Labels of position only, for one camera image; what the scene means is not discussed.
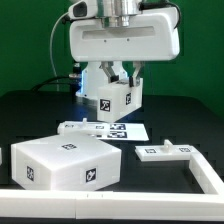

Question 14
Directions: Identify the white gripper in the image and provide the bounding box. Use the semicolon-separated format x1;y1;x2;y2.
69;7;180;87

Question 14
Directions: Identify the white cabinet top block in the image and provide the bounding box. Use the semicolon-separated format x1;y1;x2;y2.
97;78;143;122

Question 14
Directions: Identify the white door panel with knob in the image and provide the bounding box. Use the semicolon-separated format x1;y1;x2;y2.
135;139;194;162

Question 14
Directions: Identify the white cabinet body box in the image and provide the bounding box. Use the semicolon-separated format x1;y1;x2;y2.
11;134;122;191

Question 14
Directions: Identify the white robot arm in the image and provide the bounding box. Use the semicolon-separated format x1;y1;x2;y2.
68;0;181;89

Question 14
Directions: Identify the white marker base sheet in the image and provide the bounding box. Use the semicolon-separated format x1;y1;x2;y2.
96;123;149;141

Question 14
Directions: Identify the white door panel with pegs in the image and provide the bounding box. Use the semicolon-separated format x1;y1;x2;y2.
57;118;110;135

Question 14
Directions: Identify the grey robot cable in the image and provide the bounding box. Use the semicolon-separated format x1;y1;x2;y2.
49;13;72;78

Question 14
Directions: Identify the white L-shaped fence frame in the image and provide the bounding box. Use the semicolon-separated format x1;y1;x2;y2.
0;152;224;222

